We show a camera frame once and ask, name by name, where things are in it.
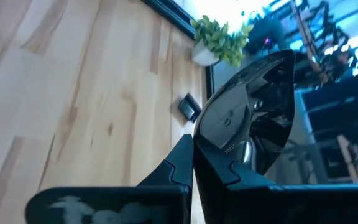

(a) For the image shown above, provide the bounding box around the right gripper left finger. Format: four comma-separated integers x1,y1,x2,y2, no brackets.
25,133,195,224

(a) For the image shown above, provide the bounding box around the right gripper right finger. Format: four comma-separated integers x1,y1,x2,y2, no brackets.
193,138,358,224

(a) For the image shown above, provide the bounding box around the eye-shaped glossy black plate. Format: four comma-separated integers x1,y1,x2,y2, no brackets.
193,49,296,175

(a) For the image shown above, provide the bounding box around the small square black plate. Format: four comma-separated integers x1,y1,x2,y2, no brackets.
178,92,203,123

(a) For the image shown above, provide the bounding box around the green artificial plant white pot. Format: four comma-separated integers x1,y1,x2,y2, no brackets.
190,14,254,68

